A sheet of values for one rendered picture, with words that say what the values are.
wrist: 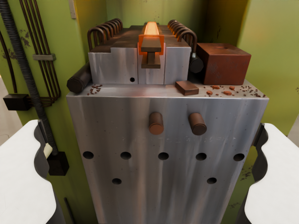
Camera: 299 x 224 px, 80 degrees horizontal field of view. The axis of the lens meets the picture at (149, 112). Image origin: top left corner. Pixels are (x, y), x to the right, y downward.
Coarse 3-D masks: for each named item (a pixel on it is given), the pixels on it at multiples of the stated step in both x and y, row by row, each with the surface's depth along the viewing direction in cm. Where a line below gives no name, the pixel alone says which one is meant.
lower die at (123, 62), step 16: (128, 32) 52; (144, 32) 46; (160, 32) 46; (96, 48) 38; (112, 48) 35; (128, 48) 35; (176, 48) 35; (96, 64) 36; (112, 64) 36; (128, 64) 36; (176, 64) 36; (96, 80) 38; (112, 80) 38; (128, 80) 38; (144, 80) 38; (160, 80) 38; (176, 80) 38
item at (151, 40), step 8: (152, 24) 55; (152, 32) 40; (144, 40) 29; (152, 40) 29; (160, 40) 33; (144, 48) 25; (152, 48) 25; (160, 48) 25; (144, 56) 29; (152, 56) 25; (144, 64) 26; (152, 64) 26; (160, 64) 26
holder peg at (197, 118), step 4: (192, 116) 34; (196, 116) 33; (200, 116) 34; (192, 120) 33; (196, 120) 32; (200, 120) 32; (192, 124) 32; (196, 124) 32; (200, 124) 32; (204, 124) 32; (192, 128) 32; (196, 128) 32; (200, 128) 32; (204, 128) 32; (196, 132) 32; (200, 132) 32; (204, 132) 32
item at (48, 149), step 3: (48, 144) 63; (45, 147) 61; (48, 147) 62; (51, 147) 63; (45, 150) 61; (48, 150) 62; (51, 150) 63; (45, 153) 60; (48, 153) 62; (45, 156) 60
